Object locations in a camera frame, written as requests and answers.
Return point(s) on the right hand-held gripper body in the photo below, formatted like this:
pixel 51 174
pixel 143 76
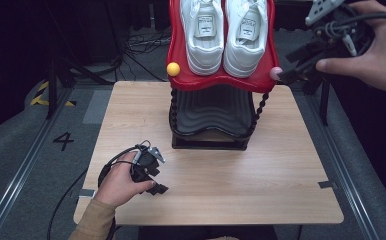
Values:
pixel 344 36

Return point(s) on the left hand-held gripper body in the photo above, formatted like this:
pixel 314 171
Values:
pixel 144 163

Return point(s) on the white sneaker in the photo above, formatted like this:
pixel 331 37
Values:
pixel 202 43
pixel 246 46

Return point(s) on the red and black shoe rack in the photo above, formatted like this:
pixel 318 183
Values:
pixel 214 110

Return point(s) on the person's left hand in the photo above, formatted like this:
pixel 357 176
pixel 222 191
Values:
pixel 117 183

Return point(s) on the black metal stand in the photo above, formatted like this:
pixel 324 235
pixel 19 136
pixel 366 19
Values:
pixel 324 100
pixel 51 93

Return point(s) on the grey tape piece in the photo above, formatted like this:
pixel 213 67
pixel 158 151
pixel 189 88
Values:
pixel 326 184
pixel 87 193

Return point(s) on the yellow and black hazard tape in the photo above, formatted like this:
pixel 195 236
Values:
pixel 39 96

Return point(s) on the metal floor rail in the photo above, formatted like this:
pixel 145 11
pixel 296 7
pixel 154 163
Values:
pixel 344 156
pixel 24 166

